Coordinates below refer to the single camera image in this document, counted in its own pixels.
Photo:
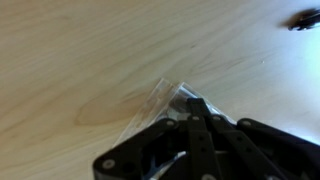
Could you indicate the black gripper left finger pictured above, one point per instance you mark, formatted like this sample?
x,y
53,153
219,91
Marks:
x,y
196,140

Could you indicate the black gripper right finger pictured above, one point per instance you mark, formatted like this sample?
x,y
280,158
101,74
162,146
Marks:
x,y
260,146

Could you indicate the clear plastic object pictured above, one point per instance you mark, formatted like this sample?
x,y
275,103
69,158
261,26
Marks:
x,y
156,103

